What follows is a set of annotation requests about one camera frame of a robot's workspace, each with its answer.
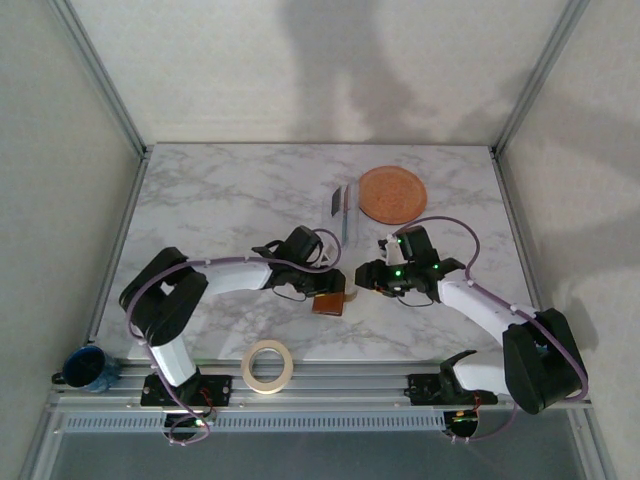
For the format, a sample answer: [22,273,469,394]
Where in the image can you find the brown leather card holder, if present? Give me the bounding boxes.
[310,287,359,317]

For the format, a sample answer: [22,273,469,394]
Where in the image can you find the clear plastic card box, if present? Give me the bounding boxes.
[319,180,361,251]

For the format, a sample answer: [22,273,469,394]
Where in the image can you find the orange round plate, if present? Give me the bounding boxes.
[358,165,429,225]

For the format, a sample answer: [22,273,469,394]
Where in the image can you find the beige masking tape roll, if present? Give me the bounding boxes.
[240,338,295,396]

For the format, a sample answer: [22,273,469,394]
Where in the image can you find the dark blue mug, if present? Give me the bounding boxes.
[52,345,121,394]

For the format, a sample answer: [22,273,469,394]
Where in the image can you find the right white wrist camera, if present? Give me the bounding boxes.
[378,234,404,267]

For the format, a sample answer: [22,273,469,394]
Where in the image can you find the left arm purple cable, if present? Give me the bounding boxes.
[124,227,344,447]

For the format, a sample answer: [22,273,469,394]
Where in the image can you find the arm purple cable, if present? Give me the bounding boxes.
[389,214,590,446]
[124,227,344,447]

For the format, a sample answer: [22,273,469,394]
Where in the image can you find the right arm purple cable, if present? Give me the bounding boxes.
[389,214,590,446]

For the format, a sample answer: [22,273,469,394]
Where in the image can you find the aluminium frame rail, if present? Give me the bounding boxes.
[47,362,594,414]

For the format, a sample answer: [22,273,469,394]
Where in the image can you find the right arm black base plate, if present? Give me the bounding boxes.
[407,372,500,406]

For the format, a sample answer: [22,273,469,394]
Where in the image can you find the aluminium table side rail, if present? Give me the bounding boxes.
[492,147,551,321]
[87,147,154,351]

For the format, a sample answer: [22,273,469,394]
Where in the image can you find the grey slotted cable duct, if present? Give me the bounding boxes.
[64,412,447,434]

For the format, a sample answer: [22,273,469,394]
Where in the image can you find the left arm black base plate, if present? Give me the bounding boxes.
[139,373,235,407]

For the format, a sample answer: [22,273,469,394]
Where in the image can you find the aluminium frame post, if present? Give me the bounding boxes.
[492,0,591,160]
[47,0,154,160]

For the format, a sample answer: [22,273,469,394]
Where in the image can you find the grey aluminium frame leg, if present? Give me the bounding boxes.
[569,412,619,480]
[17,407,69,480]

